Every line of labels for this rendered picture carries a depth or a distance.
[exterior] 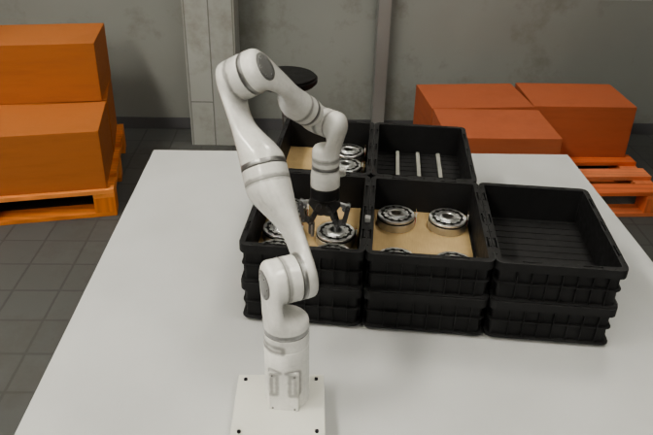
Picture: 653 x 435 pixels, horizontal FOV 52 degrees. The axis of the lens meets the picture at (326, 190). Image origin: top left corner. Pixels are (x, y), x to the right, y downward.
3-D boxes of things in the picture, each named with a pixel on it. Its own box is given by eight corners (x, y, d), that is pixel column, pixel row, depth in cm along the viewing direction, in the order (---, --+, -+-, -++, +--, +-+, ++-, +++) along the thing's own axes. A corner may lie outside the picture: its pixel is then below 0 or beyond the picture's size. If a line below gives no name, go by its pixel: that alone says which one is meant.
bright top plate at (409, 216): (413, 226, 180) (414, 224, 180) (376, 222, 181) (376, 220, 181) (415, 208, 189) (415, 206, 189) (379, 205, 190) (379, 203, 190)
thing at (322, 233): (352, 245, 171) (352, 243, 171) (313, 241, 173) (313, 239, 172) (357, 224, 180) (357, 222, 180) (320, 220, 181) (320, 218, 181)
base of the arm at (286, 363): (306, 412, 136) (306, 344, 129) (261, 408, 137) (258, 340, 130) (311, 382, 145) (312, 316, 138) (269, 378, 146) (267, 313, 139)
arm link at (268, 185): (293, 157, 131) (248, 165, 128) (327, 292, 127) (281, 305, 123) (280, 171, 140) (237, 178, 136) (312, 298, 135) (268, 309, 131)
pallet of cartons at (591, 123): (601, 150, 433) (618, 83, 411) (665, 220, 356) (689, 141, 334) (404, 149, 429) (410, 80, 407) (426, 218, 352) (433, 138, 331)
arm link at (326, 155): (351, 168, 167) (324, 157, 172) (353, 111, 160) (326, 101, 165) (332, 178, 162) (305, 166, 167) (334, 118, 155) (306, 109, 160)
